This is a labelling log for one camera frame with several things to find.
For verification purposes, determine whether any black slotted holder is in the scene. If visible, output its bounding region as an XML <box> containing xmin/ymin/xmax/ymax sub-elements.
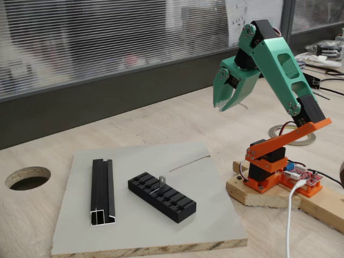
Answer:
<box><xmin>127</xmin><ymin>171</ymin><xmax>197</xmax><ymax>224</ymax></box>

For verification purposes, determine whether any white paper sheet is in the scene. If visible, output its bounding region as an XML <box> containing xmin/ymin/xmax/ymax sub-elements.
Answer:
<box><xmin>228</xmin><ymin>0</ymin><xmax>284</xmax><ymax>47</ymax></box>

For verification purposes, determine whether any black hex key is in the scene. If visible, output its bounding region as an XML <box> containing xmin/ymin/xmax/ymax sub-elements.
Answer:
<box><xmin>313</xmin><ymin>90</ymin><xmax>331</xmax><ymax>101</ymax></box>

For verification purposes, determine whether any black device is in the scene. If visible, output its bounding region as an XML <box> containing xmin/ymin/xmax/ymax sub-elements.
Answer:
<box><xmin>305</xmin><ymin>39</ymin><xmax>344</xmax><ymax>59</ymax></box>

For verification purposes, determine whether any red controller board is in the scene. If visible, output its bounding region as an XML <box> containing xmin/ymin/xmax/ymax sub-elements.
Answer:
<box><xmin>282</xmin><ymin>161</ymin><xmax>325</xmax><ymax>187</ymax></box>

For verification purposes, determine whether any light wooden base block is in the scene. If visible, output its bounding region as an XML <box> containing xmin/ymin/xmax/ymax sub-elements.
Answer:
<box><xmin>225</xmin><ymin>160</ymin><xmax>302</xmax><ymax>211</ymax></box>

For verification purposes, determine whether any wooden plank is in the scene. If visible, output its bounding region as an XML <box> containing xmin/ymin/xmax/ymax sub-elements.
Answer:
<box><xmin>295</xmin><ymin>185</ymin><xmax>344</xmax><ymax>234</ymax></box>

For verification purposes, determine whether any black aluminium profile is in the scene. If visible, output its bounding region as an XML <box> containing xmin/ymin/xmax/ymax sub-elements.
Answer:
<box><xmin>90</xmin><ymin>159</ymin><xmax>117</xmax><ymax>227</ymax></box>

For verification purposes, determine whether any grey board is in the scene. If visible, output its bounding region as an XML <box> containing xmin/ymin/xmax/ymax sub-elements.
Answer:
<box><xmin>51</xmin><ymin>141</ymin><xmax>248</xmax><ymax>256</ymax></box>

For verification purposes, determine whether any long black frame profile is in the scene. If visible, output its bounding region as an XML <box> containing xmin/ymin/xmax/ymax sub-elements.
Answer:
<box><xmin>303</xmin><ymin>73</ymin><xmax>321</xmax><ymax>90</ymax></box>

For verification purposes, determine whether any tape ring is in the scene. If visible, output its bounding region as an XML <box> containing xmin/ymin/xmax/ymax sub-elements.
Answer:
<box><xmin>268</xmin><ymin>122</ymin><xmax>317</xmax><ymax>147</ymax></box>

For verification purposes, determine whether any black power cable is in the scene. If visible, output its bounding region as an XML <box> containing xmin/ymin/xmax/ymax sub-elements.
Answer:
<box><xmin>307</xmin><ymin>168</ymin><xmax>344</xmax><ymax>189</ymax></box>

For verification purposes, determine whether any white USB cable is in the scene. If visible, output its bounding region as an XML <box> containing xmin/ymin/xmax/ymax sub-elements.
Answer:
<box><xmin>284</xmin><ymin>179</ymin><xmax>306</xmax><ymax>258</ymax></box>

